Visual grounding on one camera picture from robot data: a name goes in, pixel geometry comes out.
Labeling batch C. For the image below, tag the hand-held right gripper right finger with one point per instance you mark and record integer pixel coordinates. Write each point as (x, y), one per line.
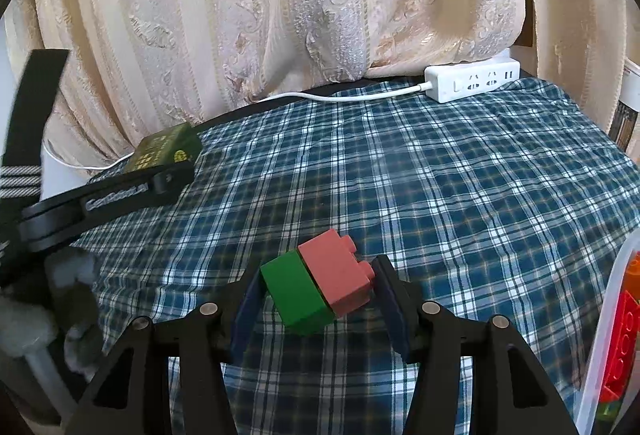
(395, 310)

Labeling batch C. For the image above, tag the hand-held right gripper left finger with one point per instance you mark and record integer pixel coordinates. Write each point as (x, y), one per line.
(245, 315)

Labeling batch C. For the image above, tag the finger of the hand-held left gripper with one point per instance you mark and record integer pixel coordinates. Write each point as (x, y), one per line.
(125, 195)

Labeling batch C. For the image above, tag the green building block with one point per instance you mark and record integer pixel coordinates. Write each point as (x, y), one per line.
(295, 290)

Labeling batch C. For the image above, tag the dark green grid box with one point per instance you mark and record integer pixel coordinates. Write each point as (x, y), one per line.
(160, 147)

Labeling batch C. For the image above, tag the pink building block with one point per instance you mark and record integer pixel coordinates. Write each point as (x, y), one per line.
(335, 270)

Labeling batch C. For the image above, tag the clear plastic container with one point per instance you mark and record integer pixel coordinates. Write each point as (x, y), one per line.
(607, 315)

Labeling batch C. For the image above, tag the red building block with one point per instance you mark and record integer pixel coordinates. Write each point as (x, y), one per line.
(625, 350)

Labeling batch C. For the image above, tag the blue plaid tablecloth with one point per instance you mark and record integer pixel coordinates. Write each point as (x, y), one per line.
(475, 195)

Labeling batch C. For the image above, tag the white power strip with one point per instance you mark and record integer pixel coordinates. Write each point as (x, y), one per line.
(470, 80)

